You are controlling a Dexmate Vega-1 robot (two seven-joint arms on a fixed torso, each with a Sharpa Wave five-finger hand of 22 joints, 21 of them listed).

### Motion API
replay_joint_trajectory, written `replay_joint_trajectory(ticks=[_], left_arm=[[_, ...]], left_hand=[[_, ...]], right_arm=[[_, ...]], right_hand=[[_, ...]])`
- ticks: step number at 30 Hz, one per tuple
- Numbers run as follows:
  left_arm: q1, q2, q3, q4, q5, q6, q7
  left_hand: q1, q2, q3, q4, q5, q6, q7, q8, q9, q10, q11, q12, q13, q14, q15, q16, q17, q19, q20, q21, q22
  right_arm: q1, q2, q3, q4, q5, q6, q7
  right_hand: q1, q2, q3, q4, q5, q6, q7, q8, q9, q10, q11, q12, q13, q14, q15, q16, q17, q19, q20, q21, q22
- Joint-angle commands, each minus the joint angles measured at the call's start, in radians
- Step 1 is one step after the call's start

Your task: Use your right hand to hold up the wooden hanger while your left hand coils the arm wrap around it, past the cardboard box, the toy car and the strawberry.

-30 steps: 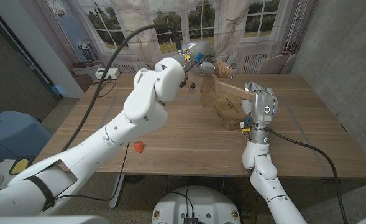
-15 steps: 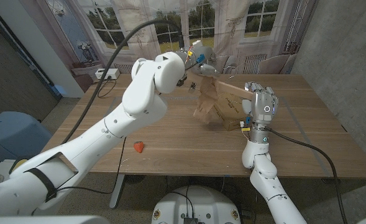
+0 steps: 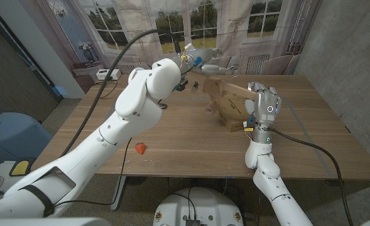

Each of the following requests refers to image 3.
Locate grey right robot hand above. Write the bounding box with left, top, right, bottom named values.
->
left=244, top=81, right=282, bottom=126

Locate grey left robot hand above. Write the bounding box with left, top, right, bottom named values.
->
left=180, top=47, right=236, bottom=76

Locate beige arm wrap bandage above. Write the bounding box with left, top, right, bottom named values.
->
left=202, top=75, right=228, bottom=114

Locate long wooden stick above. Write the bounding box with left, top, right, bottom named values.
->
left=189, top=72, right=258, bottom=100

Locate brown cardboard box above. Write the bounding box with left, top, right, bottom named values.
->
left=215, top=94, right=254, bottom=133

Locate white power strip box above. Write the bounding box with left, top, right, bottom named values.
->
left=95, top=68, right=122, bottom=81

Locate printed window backdrop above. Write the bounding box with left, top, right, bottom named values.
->
left=18, top=0, right=322, bottom=95

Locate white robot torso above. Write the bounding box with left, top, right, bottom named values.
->
left=153, top=187, right=244, bottom=226

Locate grey table leg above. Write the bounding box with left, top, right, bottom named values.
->
left=110, top=175, right=126, bottom=211

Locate yellow and black pad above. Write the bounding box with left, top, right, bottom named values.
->
left=8, top=158, right=36, bottom=177

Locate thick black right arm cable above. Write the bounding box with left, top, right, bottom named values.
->
left=268, top=126, right=355, bottom=226

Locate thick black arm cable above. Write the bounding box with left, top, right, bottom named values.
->
left=58, top=28, right=182, bottom=158
left=268, top=126, right=355, bottom=226

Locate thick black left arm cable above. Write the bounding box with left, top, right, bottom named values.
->
left=58, top=28, right=182, bottom=158

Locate black power strip cable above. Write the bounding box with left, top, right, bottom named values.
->
left=92, top=77, right=119, bottom=100

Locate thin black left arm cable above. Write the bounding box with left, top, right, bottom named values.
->
left=51, top=137, right=134, bottom=210

